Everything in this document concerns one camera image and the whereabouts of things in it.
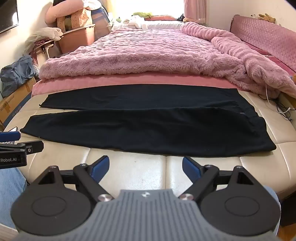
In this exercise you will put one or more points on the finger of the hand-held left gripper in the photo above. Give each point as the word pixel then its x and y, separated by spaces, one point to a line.
pixel 10 136
pixel 32 146

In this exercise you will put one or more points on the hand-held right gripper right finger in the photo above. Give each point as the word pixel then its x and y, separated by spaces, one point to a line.
pixel 190 168

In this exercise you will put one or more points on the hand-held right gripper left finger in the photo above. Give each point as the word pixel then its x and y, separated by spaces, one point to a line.
pixel 101 167

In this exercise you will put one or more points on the black pants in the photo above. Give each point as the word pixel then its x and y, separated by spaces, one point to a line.
pixel 148 129

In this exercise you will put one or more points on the person's left leg in jeans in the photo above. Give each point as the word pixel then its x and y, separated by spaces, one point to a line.
pixel 10 197

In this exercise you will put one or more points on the cream leather bed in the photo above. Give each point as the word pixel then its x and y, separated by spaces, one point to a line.
pixel 138 171

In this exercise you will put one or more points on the cardboard box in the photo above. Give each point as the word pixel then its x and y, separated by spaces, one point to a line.
pixel 16 96

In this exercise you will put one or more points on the blue grey bag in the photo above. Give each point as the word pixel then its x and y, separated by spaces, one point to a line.
pixel 17 71

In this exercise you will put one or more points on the pink bed sheet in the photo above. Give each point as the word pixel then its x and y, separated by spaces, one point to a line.
pixel 115 81

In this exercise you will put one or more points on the white crumpled cloth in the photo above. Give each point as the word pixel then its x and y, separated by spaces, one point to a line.
pixel 44 36

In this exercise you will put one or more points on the brown plastic storage bin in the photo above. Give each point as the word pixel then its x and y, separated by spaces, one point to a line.
pixel 77 40

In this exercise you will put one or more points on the pink fluffy blanket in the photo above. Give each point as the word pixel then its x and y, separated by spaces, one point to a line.
pixel 150 53

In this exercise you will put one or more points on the floral fabric bag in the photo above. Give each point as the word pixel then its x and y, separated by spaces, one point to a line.
pixel 74 19

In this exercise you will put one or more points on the large pink plush pillow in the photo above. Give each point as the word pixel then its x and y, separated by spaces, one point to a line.
pixel 57 11

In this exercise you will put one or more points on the translucent blue storage bin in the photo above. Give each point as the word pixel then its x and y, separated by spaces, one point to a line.
pixel 100 19

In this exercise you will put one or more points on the white clothes pile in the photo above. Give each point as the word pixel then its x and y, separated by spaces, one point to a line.
pixel 136 22

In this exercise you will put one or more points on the pink curtain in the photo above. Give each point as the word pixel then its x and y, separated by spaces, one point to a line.
pixel 195 10

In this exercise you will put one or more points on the green cloth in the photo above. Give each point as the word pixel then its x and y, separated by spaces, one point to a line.
pixel 142 14

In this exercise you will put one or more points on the brown stuffed toy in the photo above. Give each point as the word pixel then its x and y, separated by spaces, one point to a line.
pixel 266 18

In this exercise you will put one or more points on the black wall television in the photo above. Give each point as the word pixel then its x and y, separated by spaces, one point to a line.
pixel 7 14

